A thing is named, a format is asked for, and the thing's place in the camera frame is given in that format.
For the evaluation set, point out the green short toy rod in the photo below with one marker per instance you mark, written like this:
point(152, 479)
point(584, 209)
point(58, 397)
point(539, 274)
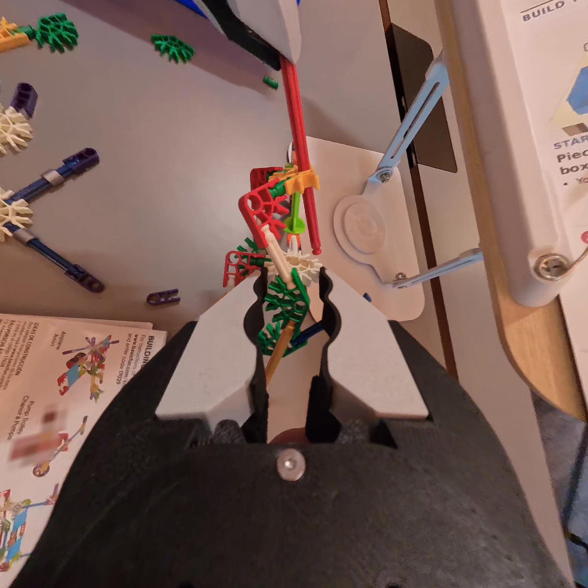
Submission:
point(271, 82)

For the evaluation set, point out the red toy rod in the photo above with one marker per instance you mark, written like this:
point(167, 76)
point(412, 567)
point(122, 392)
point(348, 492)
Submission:
point(296, 128)

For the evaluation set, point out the white toy booklet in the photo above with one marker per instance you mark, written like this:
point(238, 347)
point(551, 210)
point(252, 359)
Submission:
point(138, 325)

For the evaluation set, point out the colourful construction toy model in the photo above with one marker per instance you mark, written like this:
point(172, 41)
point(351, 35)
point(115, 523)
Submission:
point(262, 206)

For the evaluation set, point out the white book stand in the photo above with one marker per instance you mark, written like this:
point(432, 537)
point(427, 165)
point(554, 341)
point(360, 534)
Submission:
point(390, 257)

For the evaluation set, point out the printed instruction sheet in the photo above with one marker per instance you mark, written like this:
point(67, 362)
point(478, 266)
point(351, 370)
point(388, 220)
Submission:
point(528, 46)

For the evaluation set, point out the blue rod cross assembly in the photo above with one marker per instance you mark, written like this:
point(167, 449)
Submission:
point(55, 177)

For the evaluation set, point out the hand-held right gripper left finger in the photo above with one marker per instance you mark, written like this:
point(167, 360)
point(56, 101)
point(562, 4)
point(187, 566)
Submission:
point(216, 367)

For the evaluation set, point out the purple toy clip connector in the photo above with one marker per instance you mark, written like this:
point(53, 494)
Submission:
point(163, 297)

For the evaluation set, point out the illustrated toy leaflet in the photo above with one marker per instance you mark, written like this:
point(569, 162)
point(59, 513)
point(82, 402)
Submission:
point(69, 413)

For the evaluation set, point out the cream snowflake toy connector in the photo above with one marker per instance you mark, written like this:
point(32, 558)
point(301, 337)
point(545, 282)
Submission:
point(13, 131)

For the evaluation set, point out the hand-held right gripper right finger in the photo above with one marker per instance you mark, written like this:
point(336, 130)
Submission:
point(376, 367)

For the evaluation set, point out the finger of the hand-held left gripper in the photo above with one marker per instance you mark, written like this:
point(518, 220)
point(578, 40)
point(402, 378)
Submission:
point(275, 23)

